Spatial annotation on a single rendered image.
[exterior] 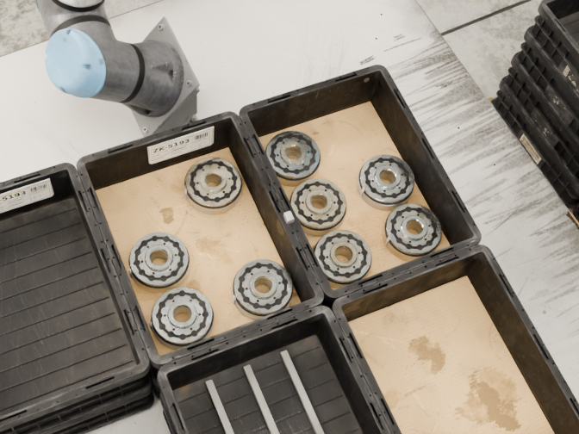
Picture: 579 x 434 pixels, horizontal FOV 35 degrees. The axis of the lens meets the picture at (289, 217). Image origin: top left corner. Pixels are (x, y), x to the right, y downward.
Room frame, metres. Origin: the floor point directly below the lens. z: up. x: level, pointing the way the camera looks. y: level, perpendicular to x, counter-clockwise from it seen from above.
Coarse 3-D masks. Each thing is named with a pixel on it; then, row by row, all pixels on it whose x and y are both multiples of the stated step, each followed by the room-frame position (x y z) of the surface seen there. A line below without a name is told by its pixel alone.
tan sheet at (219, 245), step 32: (192, 160) 0.83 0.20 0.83; (96, 192) 0.73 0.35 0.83; (128, 192) 0.74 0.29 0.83; (160, 192) 0.76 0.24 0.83; (128, 224) 0.68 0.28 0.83; (160, 224) 0.69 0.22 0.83; (192, 224) 0.70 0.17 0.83; (224, 224) 0.72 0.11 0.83; (256, 224) 0.73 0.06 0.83; (128, 256) 0.62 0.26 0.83; (192, 256) 0.64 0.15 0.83; (224, 256) 0.66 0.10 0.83; (256, 256) 0.67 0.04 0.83; (224, 288) 0.59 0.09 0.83; (256, 288) 0.61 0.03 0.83; (224, 320) 0.54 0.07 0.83; (160, 352) 0.46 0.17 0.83
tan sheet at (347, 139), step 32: (288, 128) 0.94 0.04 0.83; (320, 128) 0.96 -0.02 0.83; (352, 128) 0.97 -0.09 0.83; (384, 128) 0.99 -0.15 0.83; (352, 160) 0.90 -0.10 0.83; (288, 192) 0.81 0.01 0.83; (352, 192) 0.83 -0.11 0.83; (416, 192) 0.86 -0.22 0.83; (352, 224) 0.77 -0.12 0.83; (384, 256) 0.72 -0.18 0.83
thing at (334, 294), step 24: (360, 72) 1.03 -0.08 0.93; (384, 72) 1.04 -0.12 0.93; (288, 96) 0.96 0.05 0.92; (408, 120) 0.95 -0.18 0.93; (264, 168) 0.79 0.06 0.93; (456, 192) 0.82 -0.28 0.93; (480, 240) 0.73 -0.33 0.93; (312, 264) 0.63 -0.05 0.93; (408, 264) 0.66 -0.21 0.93; (360, 288) 0.60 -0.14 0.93
